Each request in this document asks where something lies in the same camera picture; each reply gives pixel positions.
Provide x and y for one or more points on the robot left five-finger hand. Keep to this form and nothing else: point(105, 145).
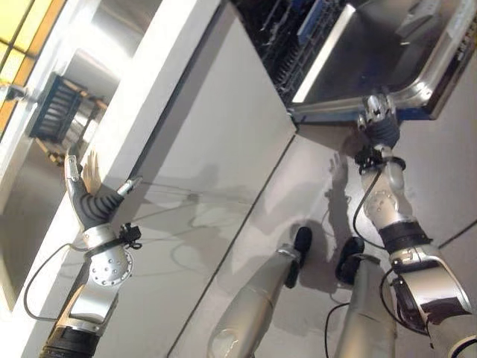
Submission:
point(93, 209)

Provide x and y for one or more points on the robot right five-finger hand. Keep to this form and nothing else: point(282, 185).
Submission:
point(384, 130)

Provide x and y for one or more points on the robot right silver arm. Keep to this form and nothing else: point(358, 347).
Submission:
point(391, 209)

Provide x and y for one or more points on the stainless steel dishwasher door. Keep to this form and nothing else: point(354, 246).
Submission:
point(372, 48)

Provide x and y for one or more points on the blue dish drying rack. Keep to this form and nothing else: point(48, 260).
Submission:
point(56, 108)

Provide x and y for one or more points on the grey detergent dispenser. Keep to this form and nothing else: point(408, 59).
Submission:
point(417, 16)

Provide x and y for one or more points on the blue plastic rack insert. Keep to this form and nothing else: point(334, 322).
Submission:
point(311, 22)

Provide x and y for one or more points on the grey cabinet front panel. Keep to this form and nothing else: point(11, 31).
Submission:
point(208, 112)

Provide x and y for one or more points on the white kitchen counter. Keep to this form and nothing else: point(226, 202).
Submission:
point(164, 74)

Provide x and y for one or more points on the robot right silver leg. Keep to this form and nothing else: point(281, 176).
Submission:
point(367, 306)

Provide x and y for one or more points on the robot silver leg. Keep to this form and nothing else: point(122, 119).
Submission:
point(257, 294)
point(367, 306)

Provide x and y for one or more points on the robot left silver leg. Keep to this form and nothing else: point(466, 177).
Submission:
point(257, 294)

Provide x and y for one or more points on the yellow framed window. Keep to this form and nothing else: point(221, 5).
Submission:
point(22, 30)

